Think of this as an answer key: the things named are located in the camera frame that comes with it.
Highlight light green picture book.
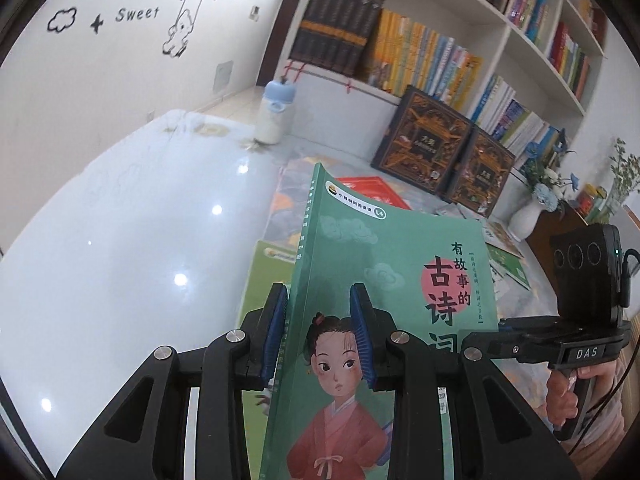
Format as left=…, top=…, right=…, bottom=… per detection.
left=237, top=240, right=297, bottom=480

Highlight green book with barcode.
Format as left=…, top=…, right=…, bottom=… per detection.
left=487, top=247, right=531, bottom=306

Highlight ginkgo patterned table mat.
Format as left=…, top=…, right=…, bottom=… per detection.
left=265, top=152, right=566, bottom=411

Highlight colourful jars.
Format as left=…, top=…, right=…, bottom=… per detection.
left=575, top=182, right=608, bottom=223

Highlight person's right hand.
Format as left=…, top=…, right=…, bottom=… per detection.
left=545, top=362, right=617, bottom=430

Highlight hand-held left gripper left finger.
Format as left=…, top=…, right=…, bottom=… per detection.
left=55, top=282, right=291, bottom=480

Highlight row of white blue books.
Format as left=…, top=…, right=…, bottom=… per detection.
left=472, top=74, right=563, bottom=166

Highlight illustrated picture book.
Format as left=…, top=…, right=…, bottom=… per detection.
left=482, top=220, right=523, bottom=258

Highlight bear swing wall decal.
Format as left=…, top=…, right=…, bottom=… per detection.
left=161, top=0, right=223, bottom=58

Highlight white vase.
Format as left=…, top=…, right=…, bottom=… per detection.
left=507, top=195, right=548, bottom=242

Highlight white bookshelf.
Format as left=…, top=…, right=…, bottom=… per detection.
left=287, top=0, right=608, bottom=171

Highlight person's right forearm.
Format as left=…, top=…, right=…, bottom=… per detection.
left=565, top=360, right=640, bottom=466

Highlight cloud wall decal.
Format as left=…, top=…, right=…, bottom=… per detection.
left=47, top=7, right=77, bottom=33

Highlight white bottle with blue lid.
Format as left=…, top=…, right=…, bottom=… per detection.
left=255, top=79, right=297, bottom=145

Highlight black lettering wall decal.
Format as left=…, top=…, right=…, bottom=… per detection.
left=115, top=0, right=166, bottom=23

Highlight green book with girl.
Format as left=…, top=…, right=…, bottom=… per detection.
left=260, top=162, right=501, bottom=480

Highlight row of dark hardcover books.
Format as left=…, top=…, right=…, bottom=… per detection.
left=290, top=0, right=385, bottom=78

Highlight row of yellow colourful books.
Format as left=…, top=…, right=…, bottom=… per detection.
left=362, top=7, right=485, bottom=103

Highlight wall access panel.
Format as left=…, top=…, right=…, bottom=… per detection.
left=214, top=60, right=235, bottom=92

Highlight glass vase with green plant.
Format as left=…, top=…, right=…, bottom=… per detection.
left=600, top=137, right=640, bottom=221

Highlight row of red green books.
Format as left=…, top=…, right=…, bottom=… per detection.
left=547, top=22, right=591, bottom=101

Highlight dark ornate hardcover book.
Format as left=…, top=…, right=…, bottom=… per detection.
left=445, top=126, right=517, bottom=218
left=371, top=85, right=473, bottom=196

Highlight red book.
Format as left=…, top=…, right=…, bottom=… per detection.
left=332, top=176, right=413, bottom=211

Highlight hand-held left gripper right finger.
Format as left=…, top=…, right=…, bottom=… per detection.
left=349, top=282, right=581, bottom=480

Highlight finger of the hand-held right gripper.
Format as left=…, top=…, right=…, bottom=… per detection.
left=463, top=330, right=562, bottom=362
left=497, top=316, right=567, bottom=334

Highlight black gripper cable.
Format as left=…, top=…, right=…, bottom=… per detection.
left=575, top=250, right=640, bottom=461

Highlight blue artificial flowers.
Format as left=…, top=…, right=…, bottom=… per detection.
left=520, top=127, right=581, bottom=211

